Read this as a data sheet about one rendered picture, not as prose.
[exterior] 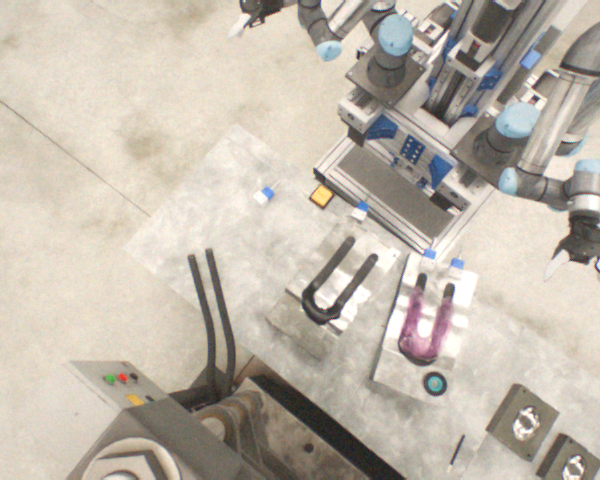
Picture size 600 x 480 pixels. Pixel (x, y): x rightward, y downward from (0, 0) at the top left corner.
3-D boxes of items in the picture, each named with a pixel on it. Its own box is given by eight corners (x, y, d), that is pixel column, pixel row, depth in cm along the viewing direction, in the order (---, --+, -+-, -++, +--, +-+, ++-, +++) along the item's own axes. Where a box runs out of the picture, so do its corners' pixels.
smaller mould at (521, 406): (513, 383, 170) (522, 384, 164) (550, 410, 168) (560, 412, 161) (484, 430, 166) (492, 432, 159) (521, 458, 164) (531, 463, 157)
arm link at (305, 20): (306, 43, 152) (307, 19, 142) (293, 17, 155) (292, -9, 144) (328, 35, 153) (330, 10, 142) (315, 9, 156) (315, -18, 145)
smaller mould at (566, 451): (559, 432, 166) (568, 435, 160) (593, 457, 164) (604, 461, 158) (535, 474, 163) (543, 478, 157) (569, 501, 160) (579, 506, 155)
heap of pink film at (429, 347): (411, 283, 174) (415, 279, 166) (457, 299, 172) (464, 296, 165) (390, 349, 168) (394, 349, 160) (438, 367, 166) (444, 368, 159)
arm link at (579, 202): (610, 198, 117) (574, 192, 118) (608, 215, 116) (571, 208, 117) (595, 208, 124) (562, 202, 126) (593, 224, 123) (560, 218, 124)
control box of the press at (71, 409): (204, 356, 251) (73, 347, 109) (248, 392, 246) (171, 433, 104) (177, 390, 246) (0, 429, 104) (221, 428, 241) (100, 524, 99)
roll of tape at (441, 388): (447, 392, 159) (450, 392, 156) (425, 398, 159) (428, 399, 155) (439, 368, 161) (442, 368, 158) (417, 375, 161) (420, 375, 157)
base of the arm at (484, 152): (488, 122, 171) (499, 107, 162) (522, 146, 169) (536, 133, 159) (463, 151, 168) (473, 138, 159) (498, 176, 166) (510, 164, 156)
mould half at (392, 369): (407, 255, 183) (414, 248, 172) (472, 277, 180) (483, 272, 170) (368, 379, 171) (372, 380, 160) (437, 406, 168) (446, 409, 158)
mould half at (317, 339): (343, 219, 187) (346, 208, 174) (396, 257, 183) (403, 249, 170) (266, 318, 177) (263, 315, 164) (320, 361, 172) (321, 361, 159)
